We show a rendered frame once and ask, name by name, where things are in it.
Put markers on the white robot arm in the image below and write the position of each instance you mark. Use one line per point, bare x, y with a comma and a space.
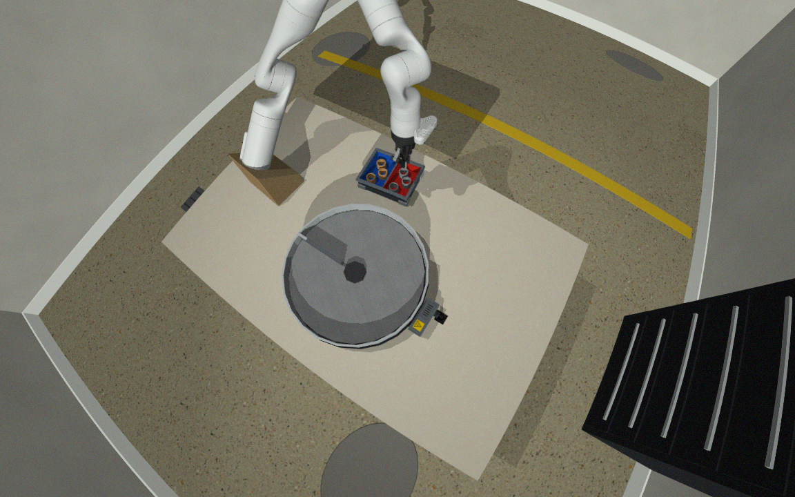
295, 21

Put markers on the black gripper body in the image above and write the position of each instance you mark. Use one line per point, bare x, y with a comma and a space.
402, 142

